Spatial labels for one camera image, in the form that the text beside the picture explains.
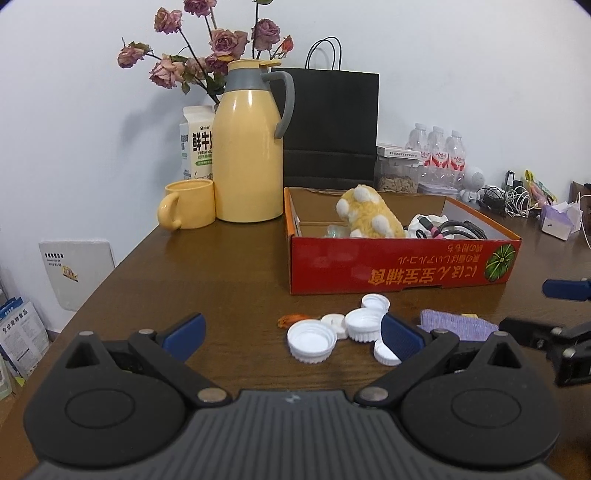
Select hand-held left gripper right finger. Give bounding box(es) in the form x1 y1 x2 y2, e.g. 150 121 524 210
353 313 532 409

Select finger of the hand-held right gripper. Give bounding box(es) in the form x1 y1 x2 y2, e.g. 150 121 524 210
542 278 591 302
499 316 591 354

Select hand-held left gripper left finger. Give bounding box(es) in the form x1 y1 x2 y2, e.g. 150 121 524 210
58 313 233 409

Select purple knitted cloth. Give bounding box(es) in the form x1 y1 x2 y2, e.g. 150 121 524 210
418 309 500 342

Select red cardboard box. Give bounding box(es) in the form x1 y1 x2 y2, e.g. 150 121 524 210
283 186 522 296

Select white flip-top cap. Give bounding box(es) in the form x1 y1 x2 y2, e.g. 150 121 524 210
321 313 348 340

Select large white jar lid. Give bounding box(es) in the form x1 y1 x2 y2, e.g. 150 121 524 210
286 320 338 364

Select purple tissue pack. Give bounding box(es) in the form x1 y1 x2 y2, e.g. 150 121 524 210
538 200 583 241

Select brown paper bag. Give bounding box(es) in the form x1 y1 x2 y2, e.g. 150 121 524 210
570 181 591 222

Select colourful snack packet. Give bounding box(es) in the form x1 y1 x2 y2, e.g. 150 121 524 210
524 170 557 206

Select white plastic bag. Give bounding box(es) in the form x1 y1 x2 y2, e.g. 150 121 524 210
406 213 448 240

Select yellow white plush toy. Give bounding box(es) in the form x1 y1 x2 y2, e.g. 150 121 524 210
335 184 407 239

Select white board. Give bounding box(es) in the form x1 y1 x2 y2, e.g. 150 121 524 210
38 239 116 312

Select yellow mug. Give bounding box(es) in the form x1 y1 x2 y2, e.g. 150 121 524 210
157 179 217 232

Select white robot toy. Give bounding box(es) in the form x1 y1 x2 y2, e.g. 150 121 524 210
457 166 488 204

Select clear seed container white lid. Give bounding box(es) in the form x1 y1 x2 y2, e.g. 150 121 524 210
374 145 422 193

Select stack of booklets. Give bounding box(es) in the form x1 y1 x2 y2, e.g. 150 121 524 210
0 295 51 384

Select yellow thermos jug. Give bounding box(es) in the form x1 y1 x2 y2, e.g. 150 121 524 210
213 59 296 223

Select white milk carton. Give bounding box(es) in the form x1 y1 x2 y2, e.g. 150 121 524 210
179 105 219 182

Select black paper bag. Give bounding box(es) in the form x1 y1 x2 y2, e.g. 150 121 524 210
270 37 380 191

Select dried pink flower bouquet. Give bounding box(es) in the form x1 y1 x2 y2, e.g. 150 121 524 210
117 0 295 104

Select white cable tangle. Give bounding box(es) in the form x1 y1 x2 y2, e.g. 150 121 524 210
505 187 536 217

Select black cable bundle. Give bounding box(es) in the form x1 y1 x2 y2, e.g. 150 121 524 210
480 186 509 214

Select black pink-tipped cable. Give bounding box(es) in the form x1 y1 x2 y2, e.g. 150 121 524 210
416 217 485 241

